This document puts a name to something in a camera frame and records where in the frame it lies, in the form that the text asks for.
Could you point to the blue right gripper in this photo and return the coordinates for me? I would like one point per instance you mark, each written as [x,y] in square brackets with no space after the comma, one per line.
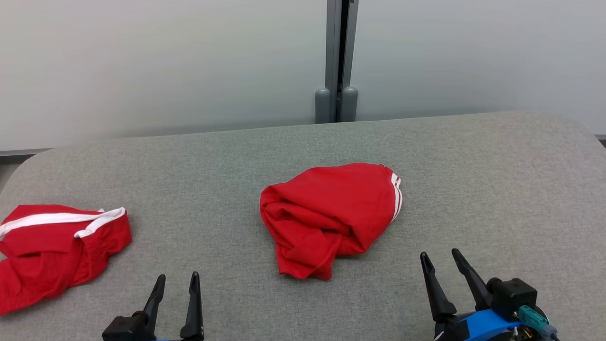
[483,329]

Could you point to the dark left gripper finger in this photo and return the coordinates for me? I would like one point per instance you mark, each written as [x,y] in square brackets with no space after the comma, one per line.
[194,312]
[155,298]

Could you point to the red shorts with white stripe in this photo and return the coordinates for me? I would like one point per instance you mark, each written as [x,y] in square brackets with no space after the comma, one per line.
[47,255]

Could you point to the red jersey with white sleeves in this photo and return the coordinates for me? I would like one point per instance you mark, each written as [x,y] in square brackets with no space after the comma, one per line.
[326,208]

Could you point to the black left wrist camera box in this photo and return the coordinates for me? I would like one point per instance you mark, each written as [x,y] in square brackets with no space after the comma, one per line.
[124,329]

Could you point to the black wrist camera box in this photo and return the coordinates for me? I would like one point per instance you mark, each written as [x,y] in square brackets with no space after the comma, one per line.
[513,296]
[124,329]

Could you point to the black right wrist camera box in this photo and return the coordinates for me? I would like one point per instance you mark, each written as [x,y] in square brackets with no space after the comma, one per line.
[513,296]

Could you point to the grey partition post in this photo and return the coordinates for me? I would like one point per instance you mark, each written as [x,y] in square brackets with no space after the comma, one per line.
[333,47]

